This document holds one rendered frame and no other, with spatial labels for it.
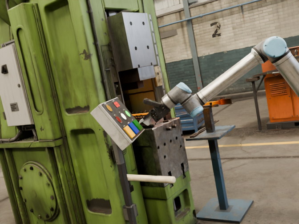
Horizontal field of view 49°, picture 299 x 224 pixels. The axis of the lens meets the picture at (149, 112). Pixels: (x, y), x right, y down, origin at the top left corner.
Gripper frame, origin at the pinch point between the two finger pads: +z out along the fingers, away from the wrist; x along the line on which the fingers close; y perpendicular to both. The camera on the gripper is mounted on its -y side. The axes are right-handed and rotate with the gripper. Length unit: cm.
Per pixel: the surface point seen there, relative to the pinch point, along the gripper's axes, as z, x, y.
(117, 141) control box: 9.1, -26.9, 0.3
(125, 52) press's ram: -15, 33, -44
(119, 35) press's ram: -20, 33, -56
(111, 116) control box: 3.0, -26.3, -12.4
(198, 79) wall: 19, 836, 18
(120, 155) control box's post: 20.5, -10.3, 8.5
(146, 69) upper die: -17, 45, -26
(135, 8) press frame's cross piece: -38, 69, -72
